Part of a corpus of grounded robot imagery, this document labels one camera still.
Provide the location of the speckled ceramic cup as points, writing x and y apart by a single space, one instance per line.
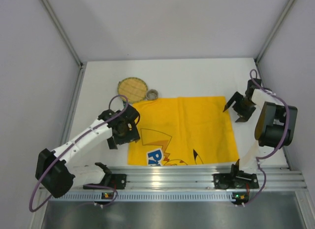
152 94

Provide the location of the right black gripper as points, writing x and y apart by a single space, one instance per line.
240 108

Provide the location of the left aluminium frame post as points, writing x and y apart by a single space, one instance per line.
46 4

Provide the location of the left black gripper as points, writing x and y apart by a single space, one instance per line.
125 139

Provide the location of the perforated metal cable duct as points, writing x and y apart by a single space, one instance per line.
123 196

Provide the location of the aluminium frame post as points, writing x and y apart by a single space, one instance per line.
46 4
275 29

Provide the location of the right aluminium frame post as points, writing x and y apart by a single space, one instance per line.
275 29

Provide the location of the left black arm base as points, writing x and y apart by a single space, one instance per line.
115 181

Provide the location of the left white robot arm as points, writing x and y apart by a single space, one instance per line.
55 169

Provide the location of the yellow cartoon print cloth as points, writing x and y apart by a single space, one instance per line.
183 131

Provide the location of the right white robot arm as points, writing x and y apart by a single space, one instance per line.
275 126

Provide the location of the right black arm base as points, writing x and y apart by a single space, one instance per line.
224 181

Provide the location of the round woven bamboo plate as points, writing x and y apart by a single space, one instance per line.
133 88

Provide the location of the aluminium front rail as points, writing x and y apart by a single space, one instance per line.
200 178

